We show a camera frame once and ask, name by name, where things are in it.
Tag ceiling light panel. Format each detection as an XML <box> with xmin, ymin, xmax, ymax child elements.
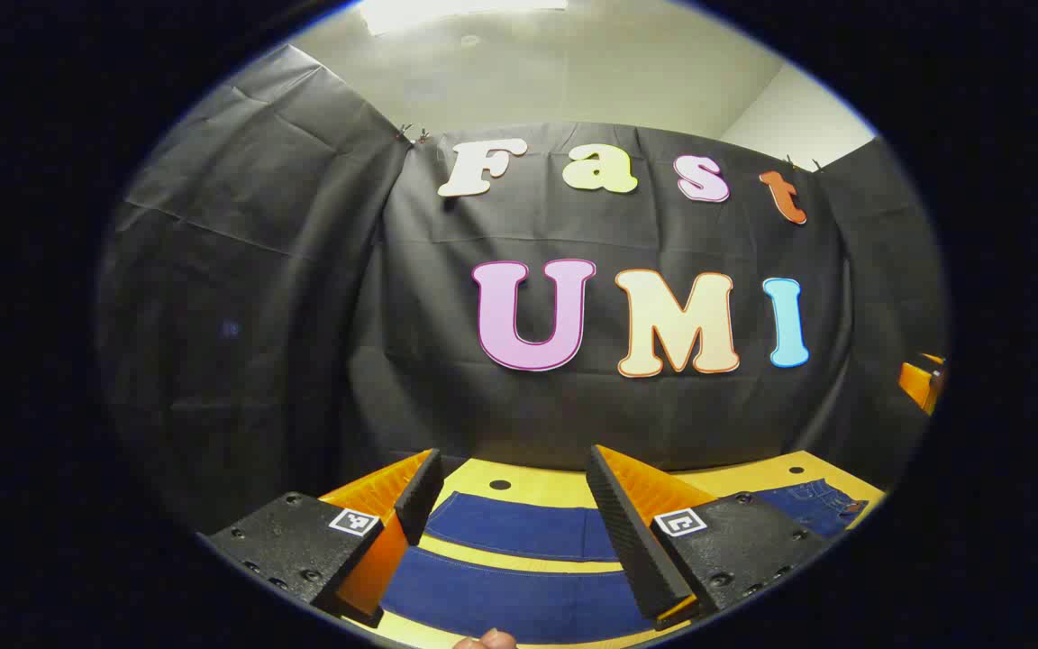
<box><xmin>355</xmin><ymin>0</ymin><xmax>570</xmax><ymax>37</ymax></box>

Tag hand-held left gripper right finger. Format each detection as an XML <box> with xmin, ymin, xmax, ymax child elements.
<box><xmin>585</xmin><ymin>443</ymin><xmax>833</xmax><ymax>631</ymax></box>

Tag blue denim jeans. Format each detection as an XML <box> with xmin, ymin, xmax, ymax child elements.
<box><xmin>379</xmin><ymin>478</ymin><xmax>871</xmax><ymax>646</ymax></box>

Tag black backdrop cloth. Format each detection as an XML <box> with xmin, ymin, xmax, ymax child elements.
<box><xmin>96</xmin><ymin>43</ymin><xmax>951</xmax><ymax>535</ymax></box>

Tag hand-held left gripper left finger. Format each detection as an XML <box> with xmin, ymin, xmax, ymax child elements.
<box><xmin>197</xmin><ymin>448</ymin><xmax>444</xmax><ymax>629</ymax></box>

